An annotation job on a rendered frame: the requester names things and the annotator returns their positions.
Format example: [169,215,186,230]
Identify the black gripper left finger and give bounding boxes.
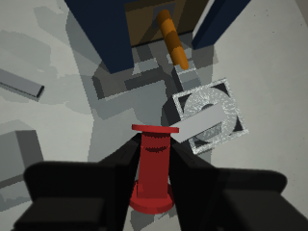
[23,133,141,231]

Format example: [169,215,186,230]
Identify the clear-panelled guard cubby with blue frame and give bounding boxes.
[194,0,215,34]

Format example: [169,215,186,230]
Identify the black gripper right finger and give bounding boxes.
[168,137,288,231]

